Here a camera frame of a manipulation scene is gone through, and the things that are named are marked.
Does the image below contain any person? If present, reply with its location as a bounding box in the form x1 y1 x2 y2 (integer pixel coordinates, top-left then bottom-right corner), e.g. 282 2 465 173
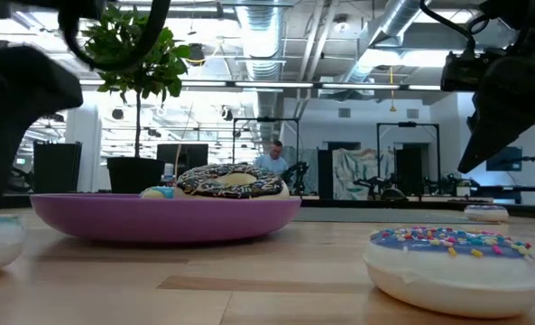
253 139 291 178

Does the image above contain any black bin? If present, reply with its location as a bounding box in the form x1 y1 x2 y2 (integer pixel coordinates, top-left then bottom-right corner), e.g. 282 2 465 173
32 140 84 194

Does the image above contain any small purple sprinkled donut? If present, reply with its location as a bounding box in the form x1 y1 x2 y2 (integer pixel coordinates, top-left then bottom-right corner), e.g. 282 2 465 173
362 225 535 320
464 204 511 223

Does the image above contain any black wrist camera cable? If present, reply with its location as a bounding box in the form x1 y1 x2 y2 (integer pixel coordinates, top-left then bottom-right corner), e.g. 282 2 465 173
58 0 173 74
419 0 492 54

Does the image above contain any black plant pot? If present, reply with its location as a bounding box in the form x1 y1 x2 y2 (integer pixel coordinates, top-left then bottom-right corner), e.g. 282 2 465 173
106 156 167 195

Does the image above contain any pale crumpled tarp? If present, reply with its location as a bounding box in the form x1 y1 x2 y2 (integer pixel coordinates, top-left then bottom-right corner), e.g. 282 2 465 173
332 147 397 200

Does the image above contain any large blue iced donut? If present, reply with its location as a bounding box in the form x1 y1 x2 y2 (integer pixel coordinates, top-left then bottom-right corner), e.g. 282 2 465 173
139 185 177 200

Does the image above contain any black computer monitor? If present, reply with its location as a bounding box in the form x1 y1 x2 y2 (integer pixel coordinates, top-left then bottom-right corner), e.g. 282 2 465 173
156 143 210 178

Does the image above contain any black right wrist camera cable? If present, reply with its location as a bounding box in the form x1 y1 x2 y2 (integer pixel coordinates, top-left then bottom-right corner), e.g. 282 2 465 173
419 0 492 54

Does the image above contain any black left wrist camera cable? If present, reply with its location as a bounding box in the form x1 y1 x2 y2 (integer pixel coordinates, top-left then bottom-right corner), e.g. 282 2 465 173
58 0 173 74

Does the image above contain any green leafy plant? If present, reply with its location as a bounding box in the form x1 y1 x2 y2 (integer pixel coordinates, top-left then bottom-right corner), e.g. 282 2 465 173
80 3 192 159

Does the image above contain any large chocolate sprinkled donut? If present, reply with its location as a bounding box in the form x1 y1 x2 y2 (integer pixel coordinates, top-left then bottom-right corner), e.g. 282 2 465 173
175 162 291 201

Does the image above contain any purple round plate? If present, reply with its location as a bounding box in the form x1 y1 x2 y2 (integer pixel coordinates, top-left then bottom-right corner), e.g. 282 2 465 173
29 192 303 245

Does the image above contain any dark wall screen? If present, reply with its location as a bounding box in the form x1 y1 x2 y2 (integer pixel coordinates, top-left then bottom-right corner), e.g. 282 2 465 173
486 145 524 172

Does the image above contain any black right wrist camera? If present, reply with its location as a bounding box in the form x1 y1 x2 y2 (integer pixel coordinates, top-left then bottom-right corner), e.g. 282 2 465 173
440 51 481 93

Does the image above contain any black rig frame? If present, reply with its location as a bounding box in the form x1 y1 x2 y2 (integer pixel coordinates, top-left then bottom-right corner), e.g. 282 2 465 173
375 120 442 196
232 116 300 168

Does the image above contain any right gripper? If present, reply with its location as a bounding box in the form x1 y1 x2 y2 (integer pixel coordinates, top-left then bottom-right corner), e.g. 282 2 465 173
457 31 535 175

